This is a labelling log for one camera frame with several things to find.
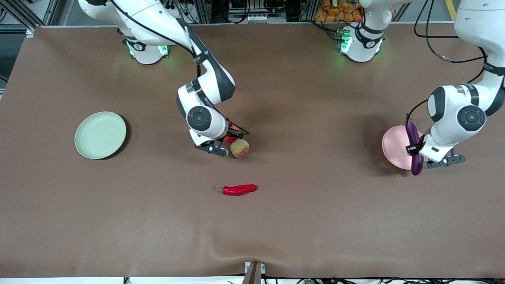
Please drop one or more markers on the metal table edge bracket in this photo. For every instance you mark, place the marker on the metal table edge bracket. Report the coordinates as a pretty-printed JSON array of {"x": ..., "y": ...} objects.
[{"x": 254, "y": 274}]

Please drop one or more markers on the small white power strip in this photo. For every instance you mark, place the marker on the small white power strip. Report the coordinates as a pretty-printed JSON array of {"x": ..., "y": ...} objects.
[{"x": 258, "y": 18}]

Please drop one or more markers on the pink round plate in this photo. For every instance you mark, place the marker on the pink round plate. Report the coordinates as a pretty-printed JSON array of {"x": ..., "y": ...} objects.
[{"x": 396, "y": 146}]

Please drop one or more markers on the red chili pepper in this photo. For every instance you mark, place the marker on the red chili pepper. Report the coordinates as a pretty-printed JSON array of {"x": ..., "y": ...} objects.
[{"x": 236, "y": 189}]

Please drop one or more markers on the red pomegranate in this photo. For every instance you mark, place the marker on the red pomegranate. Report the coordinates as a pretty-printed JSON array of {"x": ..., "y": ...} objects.
[{"x": 230, "y": 139}]

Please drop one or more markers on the light green round plate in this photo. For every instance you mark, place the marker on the light green round plate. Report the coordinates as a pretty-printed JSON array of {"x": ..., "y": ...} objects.
[{"x": 100, "y": 136}]

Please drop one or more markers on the brown table cloth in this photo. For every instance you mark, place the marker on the brown table cloth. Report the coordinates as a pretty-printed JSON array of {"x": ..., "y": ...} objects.
[{"x": 252, "y": 228}]

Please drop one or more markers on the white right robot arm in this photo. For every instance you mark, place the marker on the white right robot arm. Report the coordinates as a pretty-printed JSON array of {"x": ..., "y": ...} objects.
[{"x": 213, "y": 83}]

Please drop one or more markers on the orange snack bag pile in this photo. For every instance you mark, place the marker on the orange snack bag pile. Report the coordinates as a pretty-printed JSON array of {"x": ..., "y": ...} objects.
[{"x": 339, "y": 12}]

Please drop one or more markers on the yellow-pink peach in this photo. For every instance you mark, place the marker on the yellow-pink peach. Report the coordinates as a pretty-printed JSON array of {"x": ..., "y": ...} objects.
[{"x": 240, "y": 148}]

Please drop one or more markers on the white power strip with plugs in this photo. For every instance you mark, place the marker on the white power strip with plugs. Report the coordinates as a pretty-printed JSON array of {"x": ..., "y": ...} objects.
[{"x": 181, "y": 8}]

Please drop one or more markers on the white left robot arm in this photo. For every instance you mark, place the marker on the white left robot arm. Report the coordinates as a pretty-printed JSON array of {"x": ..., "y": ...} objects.
[{"x": 457, "y": 114}]

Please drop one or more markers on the long purple eggplant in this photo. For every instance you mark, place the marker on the long purple eggplant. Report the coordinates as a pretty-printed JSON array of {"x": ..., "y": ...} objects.
[{"x": 413, "y": 134}]

